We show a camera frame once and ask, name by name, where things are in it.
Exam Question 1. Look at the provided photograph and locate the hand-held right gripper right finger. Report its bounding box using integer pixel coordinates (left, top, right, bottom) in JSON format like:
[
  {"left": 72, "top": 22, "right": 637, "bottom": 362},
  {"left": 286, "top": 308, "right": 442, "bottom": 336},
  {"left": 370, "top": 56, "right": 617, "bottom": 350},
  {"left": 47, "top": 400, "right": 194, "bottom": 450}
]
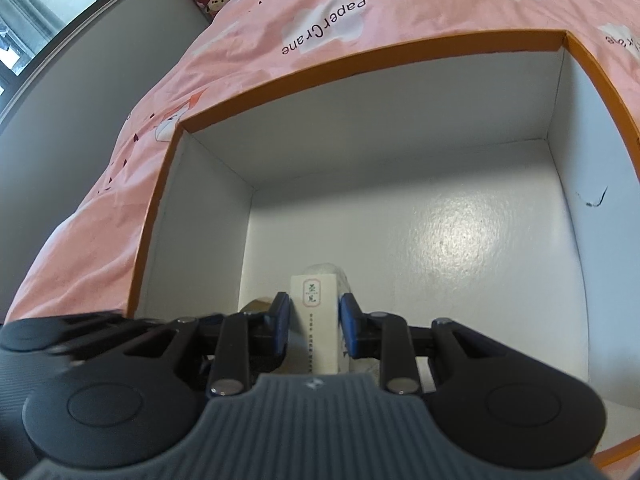
[{"left": 339, "top": 292, "right": 502, "bottom": 395}]

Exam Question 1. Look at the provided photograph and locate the clear plastic wrapped item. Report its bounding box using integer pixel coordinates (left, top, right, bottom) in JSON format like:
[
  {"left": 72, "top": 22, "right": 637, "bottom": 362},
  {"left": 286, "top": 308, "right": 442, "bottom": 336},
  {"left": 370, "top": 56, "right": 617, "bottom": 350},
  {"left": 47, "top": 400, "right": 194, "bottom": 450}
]
[{"left": 309, "top": 262, "right": 352, "bottom": 303}]

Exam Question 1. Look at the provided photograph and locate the dark framed window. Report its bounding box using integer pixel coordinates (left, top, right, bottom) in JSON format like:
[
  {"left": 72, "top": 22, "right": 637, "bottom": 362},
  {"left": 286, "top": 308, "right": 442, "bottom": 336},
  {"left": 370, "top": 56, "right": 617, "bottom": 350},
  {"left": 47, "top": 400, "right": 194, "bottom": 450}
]
[{"left": 0, "top": 0, "right": 147, "bottom": 128}]

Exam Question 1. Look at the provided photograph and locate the slim white box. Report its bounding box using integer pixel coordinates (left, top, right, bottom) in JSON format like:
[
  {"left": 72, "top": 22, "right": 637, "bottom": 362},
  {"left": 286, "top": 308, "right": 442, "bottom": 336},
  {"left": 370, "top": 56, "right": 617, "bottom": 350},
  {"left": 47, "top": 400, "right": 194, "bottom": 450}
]
[{"left": 290, "top": 274, "right": 347, "bottom": 377}]

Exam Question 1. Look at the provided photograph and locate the pink printed blanket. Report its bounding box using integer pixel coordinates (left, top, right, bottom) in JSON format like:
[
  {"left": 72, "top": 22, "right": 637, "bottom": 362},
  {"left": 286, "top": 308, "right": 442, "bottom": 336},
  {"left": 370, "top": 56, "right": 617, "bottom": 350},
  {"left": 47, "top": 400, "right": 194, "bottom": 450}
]
[{"left": 0, "top": 0, "right": 640, "bottom": 326}]

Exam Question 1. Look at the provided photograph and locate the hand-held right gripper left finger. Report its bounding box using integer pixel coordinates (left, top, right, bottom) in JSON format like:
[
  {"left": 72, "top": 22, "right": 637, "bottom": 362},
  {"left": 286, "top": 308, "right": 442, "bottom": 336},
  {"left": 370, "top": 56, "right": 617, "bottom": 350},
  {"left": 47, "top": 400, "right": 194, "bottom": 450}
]
[{"left": 122, "top": 292, "right": 292, "bottom": 397}]

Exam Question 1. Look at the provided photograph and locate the orange cardboard box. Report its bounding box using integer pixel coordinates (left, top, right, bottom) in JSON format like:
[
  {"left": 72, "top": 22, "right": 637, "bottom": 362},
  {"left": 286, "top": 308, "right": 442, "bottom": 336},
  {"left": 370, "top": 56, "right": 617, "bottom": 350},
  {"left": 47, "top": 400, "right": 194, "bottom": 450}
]
[{"left": 127, "top": 29, "right": 640, "bottom": 472}]

